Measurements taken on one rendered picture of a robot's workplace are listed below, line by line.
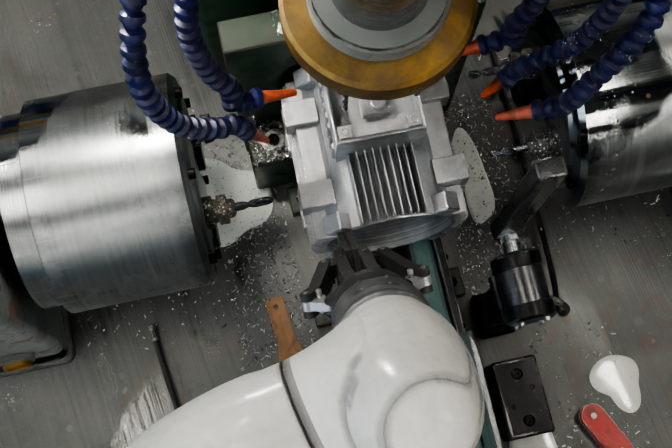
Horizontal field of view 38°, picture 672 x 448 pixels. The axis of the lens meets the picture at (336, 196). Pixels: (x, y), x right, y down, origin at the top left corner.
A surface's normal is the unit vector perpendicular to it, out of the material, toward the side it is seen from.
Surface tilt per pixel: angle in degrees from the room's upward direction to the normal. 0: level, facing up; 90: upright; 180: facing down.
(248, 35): 0
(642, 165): 62
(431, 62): 0
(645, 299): 0
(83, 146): 10
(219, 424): 25
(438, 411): 19
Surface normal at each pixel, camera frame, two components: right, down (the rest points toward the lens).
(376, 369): -0.55, -0.63
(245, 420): -0.19, -0.50
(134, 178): 0.06, -0.04
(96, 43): 0.01, -0.27
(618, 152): 0.18, 0.56
